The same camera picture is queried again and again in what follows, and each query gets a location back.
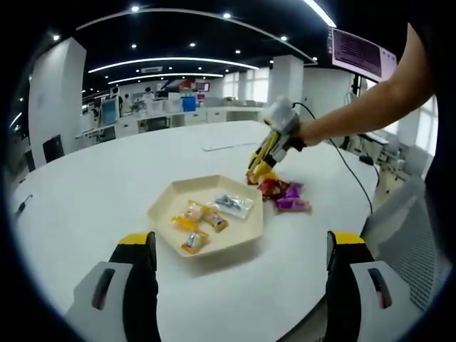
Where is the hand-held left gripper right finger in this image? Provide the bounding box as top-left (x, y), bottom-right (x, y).
top-left (326, 230), bottom-right (416, 342)

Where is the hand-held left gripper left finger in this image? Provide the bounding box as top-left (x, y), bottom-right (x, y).
top-left (66, 231), bottom-right (160, 342)

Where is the purple food snack packet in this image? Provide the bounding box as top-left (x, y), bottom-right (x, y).
top-left (284, 181), bottom-right (307, 199)
top-left (274, 197), bottom-right (312, 214)

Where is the clear blue-white packet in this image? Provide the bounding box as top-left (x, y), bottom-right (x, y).
top-left (208, 192), bottom-right (255, 220)

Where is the orange candy food packet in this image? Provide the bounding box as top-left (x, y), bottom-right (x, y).
top-left (180, 230), bottom-right (211, 256)
top-left (202, 213), bottom-right (230, 234)

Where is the beige hexagonal container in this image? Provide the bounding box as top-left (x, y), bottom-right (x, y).
top-left (147, 173), bottom-right (265, 259)

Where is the person's right hand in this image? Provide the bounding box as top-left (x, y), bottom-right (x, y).
top-left (294, 119), bottom-right (325, 149)

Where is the grey mesh office chair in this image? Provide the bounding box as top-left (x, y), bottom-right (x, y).
top-left (359, 174), bottom-right (450, 311)

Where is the overhead monitor screen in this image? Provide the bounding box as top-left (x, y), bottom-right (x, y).
top-left (326, 26), bottom-right (398, 81)

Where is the black desk chair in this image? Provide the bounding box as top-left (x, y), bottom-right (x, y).
top-left (147, 117), bottom-right (169, 132)

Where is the light blue screen machine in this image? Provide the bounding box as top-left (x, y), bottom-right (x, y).
top-left (100, 97), bottom-right (120, 126)

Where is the person's dark shirt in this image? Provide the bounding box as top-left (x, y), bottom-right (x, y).
top-left (405, 21), bottom-right (456, 257)

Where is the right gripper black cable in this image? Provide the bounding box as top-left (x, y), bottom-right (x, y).
top-left (291, 102), bottom-right (373, 215)

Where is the black cable with plug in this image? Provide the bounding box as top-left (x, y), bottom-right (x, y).
top-left (15, 193), bottom-right (37, 215)

